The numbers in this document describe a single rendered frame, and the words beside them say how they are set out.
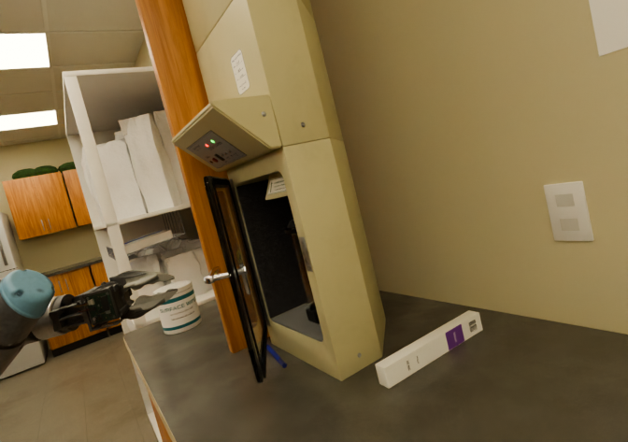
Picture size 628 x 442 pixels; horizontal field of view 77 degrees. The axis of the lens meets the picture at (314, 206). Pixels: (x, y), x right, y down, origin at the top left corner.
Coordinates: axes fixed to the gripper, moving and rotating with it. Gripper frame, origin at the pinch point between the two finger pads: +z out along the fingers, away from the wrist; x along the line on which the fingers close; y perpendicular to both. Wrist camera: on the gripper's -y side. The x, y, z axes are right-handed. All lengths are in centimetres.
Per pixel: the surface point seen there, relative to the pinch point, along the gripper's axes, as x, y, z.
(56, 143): 137, -479, -243
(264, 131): 24.5, 8.3, 25.9
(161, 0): 67, -25, 9
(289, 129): 24.1, 5.9, 30.6
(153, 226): 7, -198, -62
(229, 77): 39.6, -7.1, 21.5
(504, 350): -26, 13, 59
